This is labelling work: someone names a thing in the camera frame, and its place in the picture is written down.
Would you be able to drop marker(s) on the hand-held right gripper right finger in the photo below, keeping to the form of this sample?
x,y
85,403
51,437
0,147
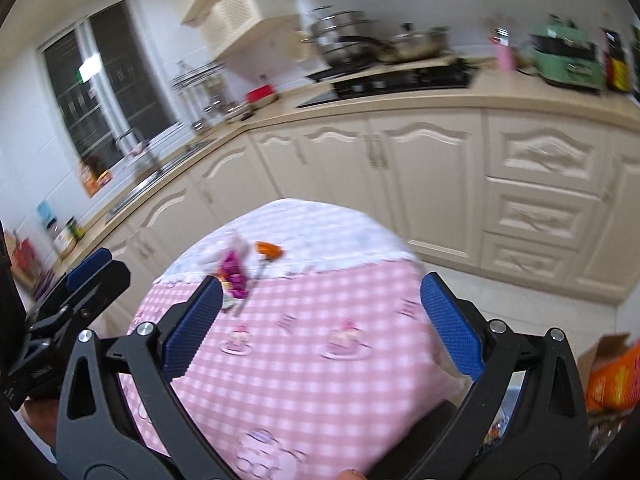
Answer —
x,y
452,330

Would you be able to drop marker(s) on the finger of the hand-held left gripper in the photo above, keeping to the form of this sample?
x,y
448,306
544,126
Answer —
x,y
87,267

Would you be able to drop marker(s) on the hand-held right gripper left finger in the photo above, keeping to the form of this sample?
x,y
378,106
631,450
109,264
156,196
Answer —
x,y
192,330

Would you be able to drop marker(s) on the person's left forearm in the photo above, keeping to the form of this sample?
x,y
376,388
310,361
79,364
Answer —
x,y
37,425

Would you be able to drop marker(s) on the person's right hand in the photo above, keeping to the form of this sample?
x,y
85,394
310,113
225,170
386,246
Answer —
x,y
352,475

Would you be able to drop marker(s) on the glass jar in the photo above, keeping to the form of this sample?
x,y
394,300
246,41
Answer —
x,y
64,240

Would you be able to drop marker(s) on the light blue item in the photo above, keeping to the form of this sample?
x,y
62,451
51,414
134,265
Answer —
x,y
47,212

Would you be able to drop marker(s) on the purple wrapper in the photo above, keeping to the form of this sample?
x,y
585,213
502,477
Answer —
x,y
234,270

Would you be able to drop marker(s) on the orange box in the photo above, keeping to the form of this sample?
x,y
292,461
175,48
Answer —
x,y
95,177

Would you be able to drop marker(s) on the clear plastic wrapper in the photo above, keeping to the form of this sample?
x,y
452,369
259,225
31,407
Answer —
x,y
239,245

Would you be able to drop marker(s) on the orange wrapper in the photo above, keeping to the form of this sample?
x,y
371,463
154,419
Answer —
x,y
269,250

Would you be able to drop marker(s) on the steel sink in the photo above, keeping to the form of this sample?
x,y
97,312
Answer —
x,y
160,175

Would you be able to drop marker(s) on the pink checkered tablecloth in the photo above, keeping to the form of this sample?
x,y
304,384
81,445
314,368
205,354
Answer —
x,y
300,385

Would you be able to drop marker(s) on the chrome faucet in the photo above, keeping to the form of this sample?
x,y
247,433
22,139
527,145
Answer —
x,y
142,150

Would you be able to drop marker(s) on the cream kitchen cabinets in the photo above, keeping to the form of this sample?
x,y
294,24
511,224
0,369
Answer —
x,y
450,185

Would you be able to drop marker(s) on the brown cardboard box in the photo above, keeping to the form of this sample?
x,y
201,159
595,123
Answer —
x,y
607,347

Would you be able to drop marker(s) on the large orange bag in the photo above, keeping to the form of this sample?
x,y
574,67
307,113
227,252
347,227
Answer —
x,y
617,380

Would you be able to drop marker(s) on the kitchen window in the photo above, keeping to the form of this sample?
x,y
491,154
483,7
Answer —
x,y
110,85

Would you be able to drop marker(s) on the metal dish rack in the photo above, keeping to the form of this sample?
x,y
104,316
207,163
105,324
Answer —
x,y
200,90

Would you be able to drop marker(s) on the beige kitchen countertop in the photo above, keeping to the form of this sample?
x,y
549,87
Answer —
x,y
400,100

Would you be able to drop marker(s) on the red container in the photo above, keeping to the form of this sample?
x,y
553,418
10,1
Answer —
x,y
261,96

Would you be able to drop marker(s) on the black gas stove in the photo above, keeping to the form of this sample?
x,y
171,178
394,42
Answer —
x,y
400,82

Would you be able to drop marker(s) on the pink cup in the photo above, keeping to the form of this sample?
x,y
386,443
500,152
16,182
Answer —
x,y
504,55

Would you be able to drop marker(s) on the steel wok with lid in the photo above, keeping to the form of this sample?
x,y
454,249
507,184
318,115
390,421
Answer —
x,y
417,42

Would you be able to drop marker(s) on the green kitchen appliance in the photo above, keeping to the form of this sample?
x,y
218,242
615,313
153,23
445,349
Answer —
x,y
567,60

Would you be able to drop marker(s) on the dark bottle yellow label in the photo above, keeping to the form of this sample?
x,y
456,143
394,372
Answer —
x,y
616,65

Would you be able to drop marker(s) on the stacked steel pot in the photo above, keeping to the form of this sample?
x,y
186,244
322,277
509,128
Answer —
x,y
340,27

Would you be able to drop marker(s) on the cream wall cabinet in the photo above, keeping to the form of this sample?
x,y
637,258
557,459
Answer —
x,y
235,15

